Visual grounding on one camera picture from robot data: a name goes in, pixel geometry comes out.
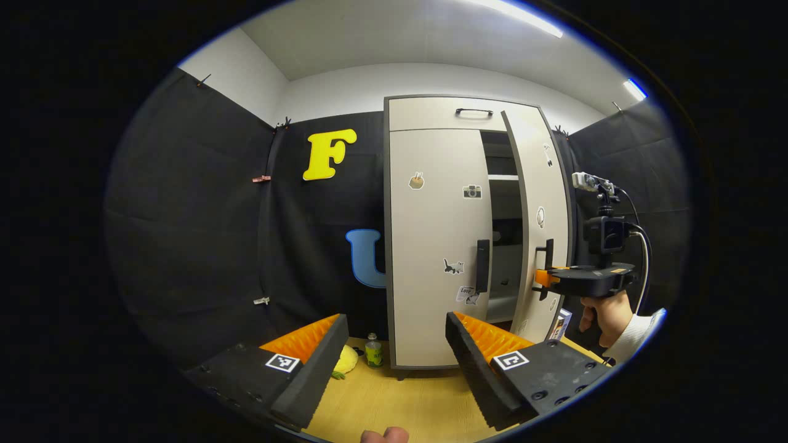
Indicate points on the white cabinet shelf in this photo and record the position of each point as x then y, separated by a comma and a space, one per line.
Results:
503, 177

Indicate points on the small ceiling light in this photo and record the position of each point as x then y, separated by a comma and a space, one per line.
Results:
635, 89

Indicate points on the beige camera-sticker cabinet door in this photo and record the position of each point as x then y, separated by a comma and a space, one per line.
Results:
431, 246

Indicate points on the black backdrop cloth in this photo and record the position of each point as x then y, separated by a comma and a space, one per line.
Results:
184, 215

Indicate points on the beige cabinet drawer front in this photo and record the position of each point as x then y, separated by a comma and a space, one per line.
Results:
425, 114

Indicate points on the beige headphone-sticker cabinet door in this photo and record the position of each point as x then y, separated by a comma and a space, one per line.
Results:
542, 184

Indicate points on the small green bottle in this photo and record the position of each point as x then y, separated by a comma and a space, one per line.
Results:
373, 353

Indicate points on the beige double-door shoe cabinet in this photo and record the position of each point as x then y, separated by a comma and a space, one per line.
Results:
508, 203

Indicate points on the long ceiling light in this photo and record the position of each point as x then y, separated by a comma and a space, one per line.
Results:
523, 15

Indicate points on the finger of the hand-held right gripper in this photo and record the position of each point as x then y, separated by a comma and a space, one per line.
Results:
543, 277

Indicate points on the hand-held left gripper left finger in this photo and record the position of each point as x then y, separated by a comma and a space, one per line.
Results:
317, 369

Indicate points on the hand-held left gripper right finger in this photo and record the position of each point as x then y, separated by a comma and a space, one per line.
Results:
477, 375

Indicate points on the yellow plush toy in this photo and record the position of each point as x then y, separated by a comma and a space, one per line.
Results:
346, 360

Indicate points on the small printed box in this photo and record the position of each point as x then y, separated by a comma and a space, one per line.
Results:
560, 324

